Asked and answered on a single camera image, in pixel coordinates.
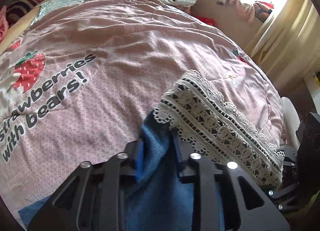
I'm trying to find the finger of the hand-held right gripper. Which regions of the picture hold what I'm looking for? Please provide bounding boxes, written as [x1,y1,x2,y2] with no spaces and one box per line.
[275,147,299,169]
[269,178,300,213]

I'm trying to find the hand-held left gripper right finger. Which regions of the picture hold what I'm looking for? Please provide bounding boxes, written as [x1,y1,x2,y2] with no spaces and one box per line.
[172,133,290,231]

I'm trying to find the white plastic object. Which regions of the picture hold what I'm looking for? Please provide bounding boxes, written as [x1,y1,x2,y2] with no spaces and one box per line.
[280,96,300,146]

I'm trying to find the bright red garment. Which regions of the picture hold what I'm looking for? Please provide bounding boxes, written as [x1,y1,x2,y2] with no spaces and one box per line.
[197,16,217,26]

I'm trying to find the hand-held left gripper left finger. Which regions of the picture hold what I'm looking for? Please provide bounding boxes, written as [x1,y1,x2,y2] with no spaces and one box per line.
[27,142,148,231]

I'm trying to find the striped purple pillow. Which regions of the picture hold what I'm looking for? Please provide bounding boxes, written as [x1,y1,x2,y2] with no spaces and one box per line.
[5,0,43,28]

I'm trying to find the coral pink blanket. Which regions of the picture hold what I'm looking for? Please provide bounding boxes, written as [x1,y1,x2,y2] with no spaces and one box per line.
[0,6,8,42]

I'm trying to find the pink strawberry printed quilt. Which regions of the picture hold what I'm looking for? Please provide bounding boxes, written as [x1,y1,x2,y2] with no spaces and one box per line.
[0,0,284,224]

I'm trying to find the cream curtain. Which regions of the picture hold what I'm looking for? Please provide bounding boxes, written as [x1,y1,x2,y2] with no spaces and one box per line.
[246,0,320,96]

